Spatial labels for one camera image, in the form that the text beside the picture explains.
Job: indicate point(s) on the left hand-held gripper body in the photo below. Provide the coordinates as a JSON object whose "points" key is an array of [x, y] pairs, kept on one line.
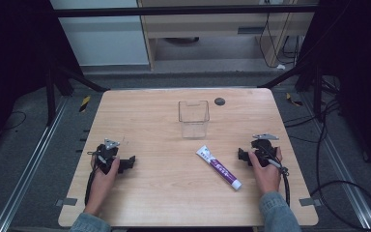
{"points": [[105, 155]]}

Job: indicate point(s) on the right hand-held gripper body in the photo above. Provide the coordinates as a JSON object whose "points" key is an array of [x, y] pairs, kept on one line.
{"points": [[264, 149]]}

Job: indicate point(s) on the person's left hand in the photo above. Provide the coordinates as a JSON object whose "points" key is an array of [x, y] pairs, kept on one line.
{"points": [[104, 180]]}

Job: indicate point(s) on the person's right hand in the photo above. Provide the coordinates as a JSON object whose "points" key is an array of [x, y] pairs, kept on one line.
{"points": [[267, 175]]}

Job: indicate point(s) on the white and purple toothpaste tube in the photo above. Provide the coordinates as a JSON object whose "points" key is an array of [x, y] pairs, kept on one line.
{"points": [[219, 167]]}

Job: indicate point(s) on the dark round table grommet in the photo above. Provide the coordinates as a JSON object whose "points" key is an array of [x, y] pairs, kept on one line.
{"points": [[219, 101]]}

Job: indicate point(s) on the yellow and black tape strip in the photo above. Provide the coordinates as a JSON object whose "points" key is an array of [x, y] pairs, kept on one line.
{"points": [[293, 100], [84, 103]]}

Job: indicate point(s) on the clear plastic container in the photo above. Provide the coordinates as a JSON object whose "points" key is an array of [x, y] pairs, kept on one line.
{"points": [[194, 119]]}

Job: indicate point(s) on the black metal stand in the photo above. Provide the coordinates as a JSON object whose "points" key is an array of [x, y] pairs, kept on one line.
{"points": [[306, 77], [61, 83]]}

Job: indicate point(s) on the white cabinet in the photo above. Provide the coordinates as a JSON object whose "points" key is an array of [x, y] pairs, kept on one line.
{"points": [[103, 38]]}

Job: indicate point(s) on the wooden desk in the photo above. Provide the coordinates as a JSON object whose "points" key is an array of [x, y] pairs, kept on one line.
{"points": [[206, 29]]}

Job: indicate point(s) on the grey metal table bracket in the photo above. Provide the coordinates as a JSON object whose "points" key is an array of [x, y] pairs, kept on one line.
{"points": [[309, 202], [66, 202]]}

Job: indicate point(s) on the metal floor rail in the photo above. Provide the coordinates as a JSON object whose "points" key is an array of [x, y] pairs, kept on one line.
{"points": [[29, 164], [341, 164]]}

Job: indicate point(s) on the black horizontal frame bar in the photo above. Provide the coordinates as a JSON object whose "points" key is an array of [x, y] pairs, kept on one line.
{"points": [[174, 11]]}

